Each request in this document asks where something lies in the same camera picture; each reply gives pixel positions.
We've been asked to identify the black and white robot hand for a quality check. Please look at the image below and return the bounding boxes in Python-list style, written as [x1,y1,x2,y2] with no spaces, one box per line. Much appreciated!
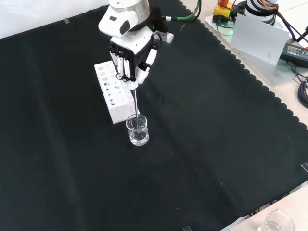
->
[109,32,158,90]

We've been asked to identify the clear glass rod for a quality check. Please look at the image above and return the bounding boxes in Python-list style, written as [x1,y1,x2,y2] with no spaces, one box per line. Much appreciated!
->
[133,87,141,132]

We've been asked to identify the white test tube rack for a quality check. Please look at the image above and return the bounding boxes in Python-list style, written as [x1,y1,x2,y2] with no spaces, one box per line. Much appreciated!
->
[94,60,141,125]

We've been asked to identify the yellow stop button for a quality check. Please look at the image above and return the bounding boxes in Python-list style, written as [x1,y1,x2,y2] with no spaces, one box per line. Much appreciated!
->
[214,0,236,24]

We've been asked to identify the small clear glass beaker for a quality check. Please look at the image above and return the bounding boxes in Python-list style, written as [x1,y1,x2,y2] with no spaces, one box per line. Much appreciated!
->
[126,114,150,146]

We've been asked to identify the black bench cloth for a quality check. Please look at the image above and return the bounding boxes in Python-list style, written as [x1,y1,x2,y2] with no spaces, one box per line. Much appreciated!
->
[0,0,308,231]

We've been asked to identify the pale white board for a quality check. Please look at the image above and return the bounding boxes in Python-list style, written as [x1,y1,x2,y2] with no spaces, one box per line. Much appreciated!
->
[230,12,291,66]

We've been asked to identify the black power adapter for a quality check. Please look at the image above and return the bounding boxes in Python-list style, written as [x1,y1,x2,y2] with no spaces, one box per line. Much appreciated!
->
[279,40,308,66]

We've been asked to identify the clear round glass flask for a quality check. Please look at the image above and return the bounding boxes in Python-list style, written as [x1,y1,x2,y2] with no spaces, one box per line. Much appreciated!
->
[258,208,295,231]

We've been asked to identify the wrist camera with black bracket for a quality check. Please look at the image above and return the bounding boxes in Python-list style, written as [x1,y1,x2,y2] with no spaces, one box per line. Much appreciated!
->
[148,6,175,49]

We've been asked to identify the green cable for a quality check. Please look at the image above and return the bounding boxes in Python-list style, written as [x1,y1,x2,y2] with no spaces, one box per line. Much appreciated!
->
[161,0,202,22]

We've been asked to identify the grey metal base plate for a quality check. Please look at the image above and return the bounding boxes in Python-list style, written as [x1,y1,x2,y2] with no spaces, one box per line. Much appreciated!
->
[204,14,308,86]

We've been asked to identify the thin black cable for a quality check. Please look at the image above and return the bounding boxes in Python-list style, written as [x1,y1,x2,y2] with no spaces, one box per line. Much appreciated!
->
[274,9,308,43]

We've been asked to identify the black cable bundle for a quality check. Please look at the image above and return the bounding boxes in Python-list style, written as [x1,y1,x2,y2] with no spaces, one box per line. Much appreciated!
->
[297,79,308,109]

